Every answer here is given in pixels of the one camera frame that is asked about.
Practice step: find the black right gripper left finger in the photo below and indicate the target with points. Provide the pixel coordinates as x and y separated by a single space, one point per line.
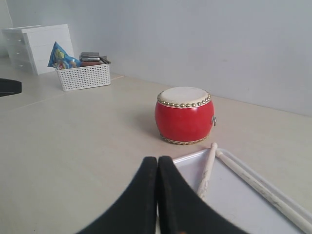
134 212

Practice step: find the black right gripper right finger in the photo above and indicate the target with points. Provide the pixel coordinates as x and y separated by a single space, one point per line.
181 210

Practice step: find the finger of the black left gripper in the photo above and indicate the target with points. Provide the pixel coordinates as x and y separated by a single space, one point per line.
9 87

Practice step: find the white drumstick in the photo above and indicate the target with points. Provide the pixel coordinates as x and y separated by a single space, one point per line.
297 219
203 186

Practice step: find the small red drum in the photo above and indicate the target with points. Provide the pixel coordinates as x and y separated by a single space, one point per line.
184 115

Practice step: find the white drawer cabinet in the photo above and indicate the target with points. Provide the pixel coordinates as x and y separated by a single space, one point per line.
30 47

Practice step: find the blue snack bag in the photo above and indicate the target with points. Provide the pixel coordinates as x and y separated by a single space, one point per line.
60 60

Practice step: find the white plastic tray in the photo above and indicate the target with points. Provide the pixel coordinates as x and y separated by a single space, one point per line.
239 203

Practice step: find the brown box in basket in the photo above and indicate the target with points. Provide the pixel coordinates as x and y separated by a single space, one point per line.
90 63

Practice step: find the grey metal item in basket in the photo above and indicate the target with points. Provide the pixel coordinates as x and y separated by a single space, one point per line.
93 57

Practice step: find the white woven basket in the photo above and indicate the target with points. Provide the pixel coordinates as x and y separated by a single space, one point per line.
84 77

